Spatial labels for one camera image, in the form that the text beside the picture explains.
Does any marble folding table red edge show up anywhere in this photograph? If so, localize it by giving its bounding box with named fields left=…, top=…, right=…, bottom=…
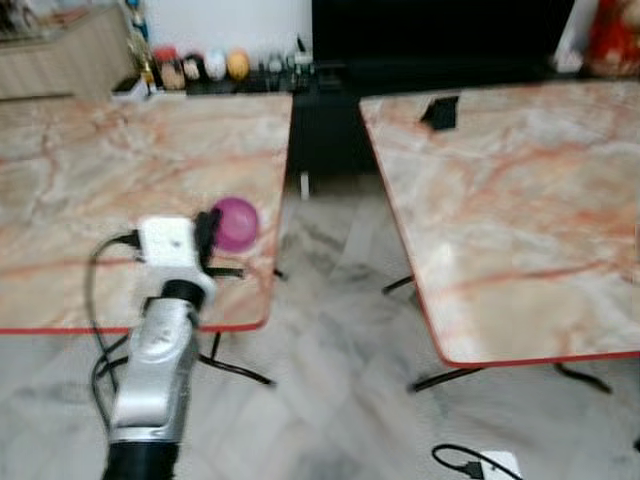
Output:
left=359, top=79, right=640, bottom=394
left=0, top=91, right=295, bottom=388

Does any white egg ornament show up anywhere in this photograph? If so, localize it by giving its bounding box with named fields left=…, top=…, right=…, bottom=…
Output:
left=204, top=49, right=228, bottom=82

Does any orange egg ornament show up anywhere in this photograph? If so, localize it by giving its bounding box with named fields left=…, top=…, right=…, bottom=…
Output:
left=226, top=49, right=252, bottom=82

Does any red lidded jar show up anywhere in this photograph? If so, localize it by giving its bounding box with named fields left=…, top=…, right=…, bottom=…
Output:
left=154, top=45, right=182, bottom=90

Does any light wooden cabinet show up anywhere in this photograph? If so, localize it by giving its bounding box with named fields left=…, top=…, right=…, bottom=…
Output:
left=0, top=4, right=137, bottom=102

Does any small black stand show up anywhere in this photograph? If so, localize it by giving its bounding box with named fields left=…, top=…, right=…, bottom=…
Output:
left=420, top=96, right=461, bottom=132

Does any red figurine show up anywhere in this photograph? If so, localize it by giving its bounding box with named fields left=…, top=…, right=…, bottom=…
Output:
left=584, top=0, right=640, bottom=78

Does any black television screen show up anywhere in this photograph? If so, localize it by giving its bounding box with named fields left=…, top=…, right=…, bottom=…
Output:
left=311, top=0, right=577, bottom=71

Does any white power strip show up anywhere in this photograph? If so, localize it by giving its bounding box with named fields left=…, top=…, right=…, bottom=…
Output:
left=477, top=450, right=524, bottom=480

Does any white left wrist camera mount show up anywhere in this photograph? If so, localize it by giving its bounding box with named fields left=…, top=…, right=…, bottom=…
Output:
left=137, top=215, right=218, bottom=304

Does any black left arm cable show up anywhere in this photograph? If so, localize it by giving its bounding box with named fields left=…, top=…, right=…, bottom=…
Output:
left=87, top=231, right=142, bottom=413

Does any black floor cable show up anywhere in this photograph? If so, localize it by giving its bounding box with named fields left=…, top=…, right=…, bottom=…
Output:
left=431, top=443, right=487, bottom=480

